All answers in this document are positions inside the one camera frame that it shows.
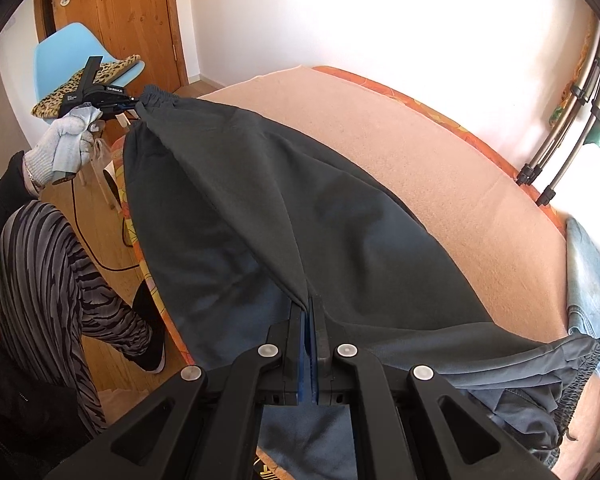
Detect wooden door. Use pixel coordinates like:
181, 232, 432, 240
34, 0, 189, 98

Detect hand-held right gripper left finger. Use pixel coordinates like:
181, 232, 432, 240
45, 300, 312, 480

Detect person's black shoe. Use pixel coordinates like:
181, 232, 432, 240
131, 280, 169, 374

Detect peach blanket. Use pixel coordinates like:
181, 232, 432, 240
195, 66, 568, 346

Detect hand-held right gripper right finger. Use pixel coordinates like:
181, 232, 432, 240
311, 296, 556, 480

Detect leopard print cushion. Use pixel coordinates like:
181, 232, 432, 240
32, 54, 142, 119

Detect person's left hand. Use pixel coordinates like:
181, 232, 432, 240
24, 104, 105, 188

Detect person's left forearm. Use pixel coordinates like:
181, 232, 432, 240
0, 152, 33, 276

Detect person's striped trouser leg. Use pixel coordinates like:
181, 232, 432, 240
0, 199, 156, 437

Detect light blue chair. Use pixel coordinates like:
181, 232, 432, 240
33, 22, 147, 107

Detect light blue jeans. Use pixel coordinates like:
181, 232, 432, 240
562, 216, 600, 380

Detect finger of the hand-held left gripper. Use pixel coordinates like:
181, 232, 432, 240
100, 99, 144, 122

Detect orange floral mattress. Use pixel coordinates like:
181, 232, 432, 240
111, 64, 570, 367

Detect dark grey pants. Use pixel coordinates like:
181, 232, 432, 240
122, 85, 600, 480

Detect black cable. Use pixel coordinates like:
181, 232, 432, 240
69, 180, 147, 272

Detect metal tripod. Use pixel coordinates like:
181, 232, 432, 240
515, 24, 600, 207

